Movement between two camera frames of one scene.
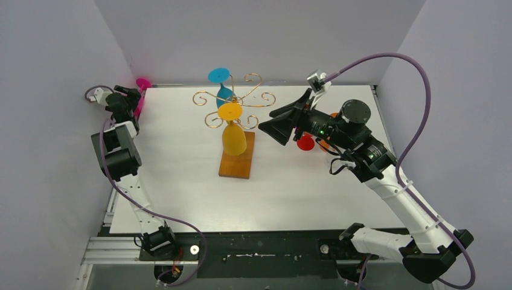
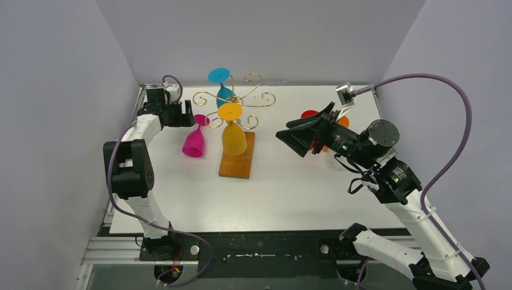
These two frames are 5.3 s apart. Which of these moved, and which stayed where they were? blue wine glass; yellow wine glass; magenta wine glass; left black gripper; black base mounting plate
Moved: left black gripper; magenta wine glass
Stayed: black base mounting plate; blue wine glass; yellow wine glass
